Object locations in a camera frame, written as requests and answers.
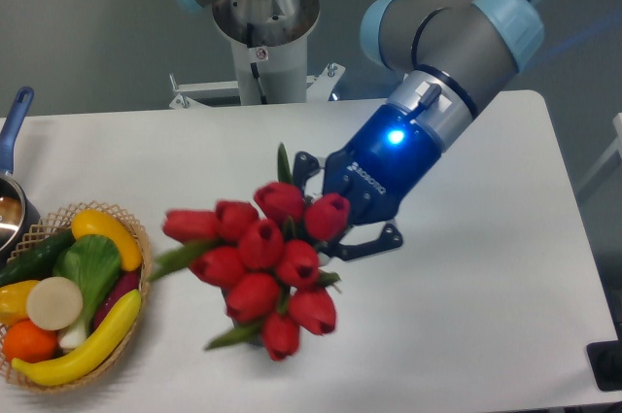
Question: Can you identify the woven wicker basket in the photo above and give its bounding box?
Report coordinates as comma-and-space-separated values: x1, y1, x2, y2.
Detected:
1, 201, 153, 394

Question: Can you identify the black device at edge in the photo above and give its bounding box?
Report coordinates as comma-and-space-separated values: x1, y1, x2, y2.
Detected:
586, 340, 621, 392

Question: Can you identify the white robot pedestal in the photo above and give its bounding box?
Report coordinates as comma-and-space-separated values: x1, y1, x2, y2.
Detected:
169, 37, 347, 110

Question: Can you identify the long yellow banana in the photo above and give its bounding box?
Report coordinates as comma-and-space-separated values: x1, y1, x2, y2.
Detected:
11, 290, 142, 387

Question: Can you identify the green bok choy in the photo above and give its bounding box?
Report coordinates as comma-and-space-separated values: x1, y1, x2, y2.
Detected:
52, 234, 121, 353

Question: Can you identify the dark grey ribbed vase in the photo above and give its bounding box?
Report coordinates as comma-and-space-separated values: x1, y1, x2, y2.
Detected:
220, 282, 274, 346

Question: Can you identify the blue handled saucepan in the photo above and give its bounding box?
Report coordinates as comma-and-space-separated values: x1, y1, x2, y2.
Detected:
1, 86, 40, 266

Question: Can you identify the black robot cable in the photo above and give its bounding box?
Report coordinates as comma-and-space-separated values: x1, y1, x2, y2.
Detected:
245, 22, 269, 105

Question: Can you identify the yellow bell pepper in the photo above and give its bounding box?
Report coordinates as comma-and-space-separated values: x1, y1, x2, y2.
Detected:
0, 280, 40, 327

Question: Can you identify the orange fruit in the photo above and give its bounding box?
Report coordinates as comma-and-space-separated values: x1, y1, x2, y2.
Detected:
2, 320, 57, 363

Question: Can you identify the purple sweet potato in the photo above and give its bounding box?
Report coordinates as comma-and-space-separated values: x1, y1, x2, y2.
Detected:
91, 271, 140, 330

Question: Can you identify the green cucumber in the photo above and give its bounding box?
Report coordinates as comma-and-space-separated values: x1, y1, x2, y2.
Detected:
1, 229, 75, 287

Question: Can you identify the beige round radish slice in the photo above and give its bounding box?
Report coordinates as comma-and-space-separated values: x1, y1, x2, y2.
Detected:
26, 277, 84, 331

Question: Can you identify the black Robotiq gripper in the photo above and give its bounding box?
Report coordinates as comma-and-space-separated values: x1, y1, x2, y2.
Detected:
292, 104, 441, 261

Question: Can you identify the white frame at right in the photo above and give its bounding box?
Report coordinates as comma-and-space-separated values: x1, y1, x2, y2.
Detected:
575, 113, 621, 205

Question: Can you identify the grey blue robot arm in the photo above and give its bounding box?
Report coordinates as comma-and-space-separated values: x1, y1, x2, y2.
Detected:
177, 0, 543, 260

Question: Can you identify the red tulip bouquet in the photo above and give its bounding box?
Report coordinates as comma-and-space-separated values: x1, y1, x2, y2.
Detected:
149, 147, 350, 361

